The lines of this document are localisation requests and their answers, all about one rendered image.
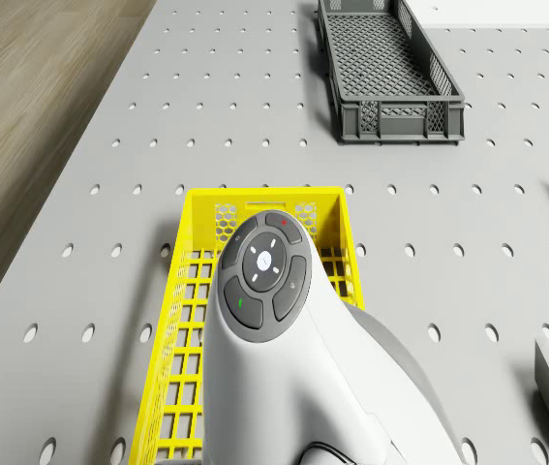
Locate yellow basket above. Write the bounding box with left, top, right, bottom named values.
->
left=128, top=186, right=366, bottom=465

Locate dark grey basket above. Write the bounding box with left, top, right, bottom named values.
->
left=316, top=0, right=467, bottom=145

